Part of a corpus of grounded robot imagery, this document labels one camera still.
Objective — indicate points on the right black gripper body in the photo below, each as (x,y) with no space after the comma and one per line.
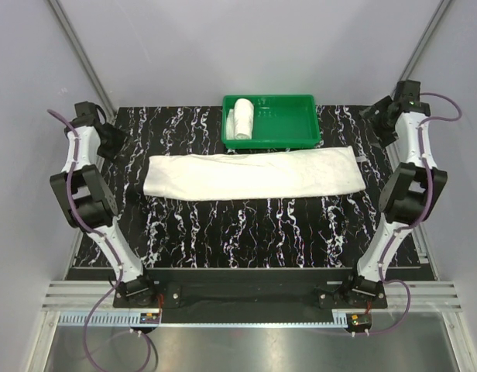
(380,122)

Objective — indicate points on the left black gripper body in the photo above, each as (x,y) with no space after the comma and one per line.
(111,140)

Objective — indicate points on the white towel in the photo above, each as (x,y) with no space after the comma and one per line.
(239,122)
(221,177)

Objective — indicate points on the green plastic tray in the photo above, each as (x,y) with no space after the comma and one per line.
(278,122)

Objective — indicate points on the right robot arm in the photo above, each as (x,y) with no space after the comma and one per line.
(410,193)

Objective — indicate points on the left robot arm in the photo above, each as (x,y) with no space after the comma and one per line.
(89,205)

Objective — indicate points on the black marble pattern mat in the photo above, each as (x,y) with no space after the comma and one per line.
(325,232)

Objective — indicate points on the right aluminium frame post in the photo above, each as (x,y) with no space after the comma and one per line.
(431,28)

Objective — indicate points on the aluminium frame post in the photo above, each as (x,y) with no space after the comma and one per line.
(68,30)
(431,28)

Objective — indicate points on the left aluminium frame post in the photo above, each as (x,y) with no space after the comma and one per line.
(68,30)

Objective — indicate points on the white slotted cable duct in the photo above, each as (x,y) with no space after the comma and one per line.
(119,319)

